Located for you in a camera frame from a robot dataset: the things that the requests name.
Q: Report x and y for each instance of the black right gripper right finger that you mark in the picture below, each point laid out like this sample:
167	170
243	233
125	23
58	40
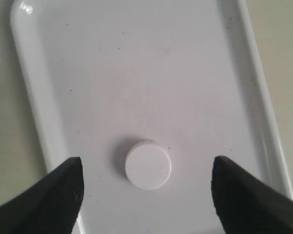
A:
245	205

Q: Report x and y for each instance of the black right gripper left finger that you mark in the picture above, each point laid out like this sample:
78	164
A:
51	206

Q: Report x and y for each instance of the white bottle cap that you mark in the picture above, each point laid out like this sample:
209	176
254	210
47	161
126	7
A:
148	165

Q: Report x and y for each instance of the white plastic tray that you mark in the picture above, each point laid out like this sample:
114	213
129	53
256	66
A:
104	75

